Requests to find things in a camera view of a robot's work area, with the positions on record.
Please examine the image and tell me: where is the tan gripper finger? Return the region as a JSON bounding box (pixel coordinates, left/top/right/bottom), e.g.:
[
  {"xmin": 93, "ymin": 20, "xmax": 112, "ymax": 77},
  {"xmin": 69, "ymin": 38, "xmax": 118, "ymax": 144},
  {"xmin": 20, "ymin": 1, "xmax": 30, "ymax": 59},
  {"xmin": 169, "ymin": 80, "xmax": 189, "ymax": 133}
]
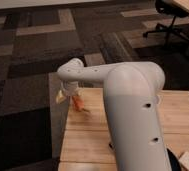
[
  {"xmin": 75, "ymin": 93, "xmax": 81, "ymax": 99},
  {"xmin": 56, "ymin": 91, "xmax": 66, "ymax": 104}
]

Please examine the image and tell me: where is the orange pepper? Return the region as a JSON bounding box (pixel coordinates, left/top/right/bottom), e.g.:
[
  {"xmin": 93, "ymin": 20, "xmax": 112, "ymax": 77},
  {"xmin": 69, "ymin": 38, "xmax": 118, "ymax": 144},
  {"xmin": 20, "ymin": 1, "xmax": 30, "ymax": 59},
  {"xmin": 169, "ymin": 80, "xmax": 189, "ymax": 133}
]
[{"xmin": 72, "ymin": 96, "xmax": 84, "ymax": 111}]

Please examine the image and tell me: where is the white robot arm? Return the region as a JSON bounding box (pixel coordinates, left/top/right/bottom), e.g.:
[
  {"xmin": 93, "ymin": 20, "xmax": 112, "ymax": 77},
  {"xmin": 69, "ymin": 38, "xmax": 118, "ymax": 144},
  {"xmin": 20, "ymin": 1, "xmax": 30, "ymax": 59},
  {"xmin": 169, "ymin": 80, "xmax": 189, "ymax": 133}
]
[{"xmin": 57, "ymin": 58, "xmax": 172, "ymax": 171}]

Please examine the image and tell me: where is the dark blue plate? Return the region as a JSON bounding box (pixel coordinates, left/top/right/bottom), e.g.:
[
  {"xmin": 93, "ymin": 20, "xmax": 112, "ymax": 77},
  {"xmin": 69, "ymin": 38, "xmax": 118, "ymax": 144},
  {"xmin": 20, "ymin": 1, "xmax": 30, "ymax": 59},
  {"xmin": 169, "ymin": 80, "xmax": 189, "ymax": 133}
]
[{"xmin": 167, "ymin": 150, "xmax": 181, "ymax": 171}]

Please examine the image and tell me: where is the black office chair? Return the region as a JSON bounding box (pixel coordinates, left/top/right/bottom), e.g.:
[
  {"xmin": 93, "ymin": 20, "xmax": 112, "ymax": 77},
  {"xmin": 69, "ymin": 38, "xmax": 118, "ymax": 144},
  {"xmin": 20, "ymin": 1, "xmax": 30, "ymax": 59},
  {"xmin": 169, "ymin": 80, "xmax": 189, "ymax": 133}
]
[{"xmin": 142, "ymin": 0, "xmax": 189, "ymax": 46}]

